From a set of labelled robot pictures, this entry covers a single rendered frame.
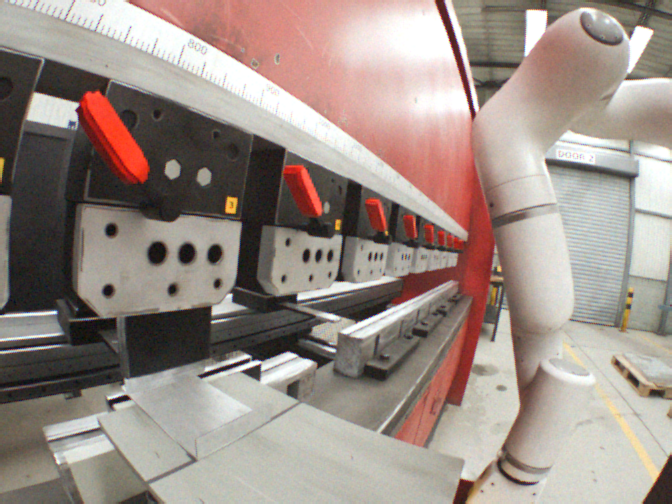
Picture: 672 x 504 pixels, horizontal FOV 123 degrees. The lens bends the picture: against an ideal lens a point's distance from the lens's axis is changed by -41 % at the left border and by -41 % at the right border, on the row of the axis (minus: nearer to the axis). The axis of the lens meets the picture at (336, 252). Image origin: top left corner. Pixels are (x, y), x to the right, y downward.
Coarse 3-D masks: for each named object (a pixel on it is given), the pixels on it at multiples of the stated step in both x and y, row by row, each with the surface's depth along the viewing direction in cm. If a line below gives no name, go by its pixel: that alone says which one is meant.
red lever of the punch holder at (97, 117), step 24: (96, 96) 12; (96, 120) 12; (120, 120) 14; (96, 144) 14; (120, 144) 14; (120, 168) 14; (144, 168) 16; (144, 192) 16; (144, 216) 18; (168, 216) 17
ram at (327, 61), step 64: (0, 0) 6; (128, 0) 14; (192, 0) 18; (256, 0) 24; (320, 0) 32; (384, 0) 48; (64, 64) 12; (128, 64) 16; (256, 64) 26; (320, 64) 35; (384, 64) 52; (448, 64) 104; (256, 128) 28; (384, 128) 55; (448, 128) 109; (384, 192) 59; (448, 192) 120
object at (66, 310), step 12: (60, 300) 35; (60, 312) 33; (72, 312) 32; (84, 312) 32; (60, 324) 34; (72, 324) 30; (84, 324) 32; (96, 324) 33; (108, 324) 35; (72, 336) 30; (84, 336) 32; (96, 336) 33; (108, 336) 33
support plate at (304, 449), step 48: (240, 384) 31; (144, 432) 19; (288, 432) 24; (336, 432) 25; (144, 480) 14; (192, 480) 15; (240, 480) 17; (288, 480) 18; (336, 480) 18; (384, 480) 19; (432, 480) 19
